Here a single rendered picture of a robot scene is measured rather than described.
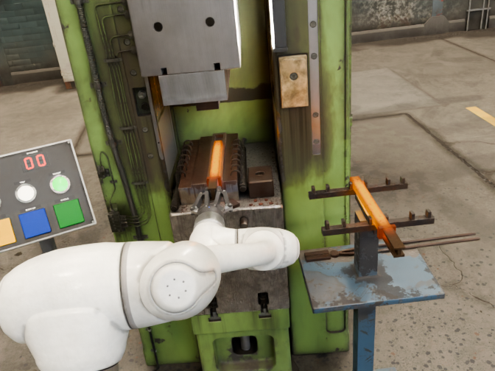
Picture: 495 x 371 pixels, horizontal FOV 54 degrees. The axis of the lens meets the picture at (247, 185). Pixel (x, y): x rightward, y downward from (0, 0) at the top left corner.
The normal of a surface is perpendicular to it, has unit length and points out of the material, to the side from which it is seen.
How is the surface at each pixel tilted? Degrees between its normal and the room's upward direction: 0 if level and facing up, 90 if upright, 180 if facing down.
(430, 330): 0
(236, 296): 90
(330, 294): 0
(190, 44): 90
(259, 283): 90
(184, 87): 90
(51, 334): 63
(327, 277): 0
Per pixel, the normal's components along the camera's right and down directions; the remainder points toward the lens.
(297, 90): 0.01, 0.47
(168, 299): 0.21, -0.13
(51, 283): -0.07, -0.40
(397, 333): -0.09, -0.88
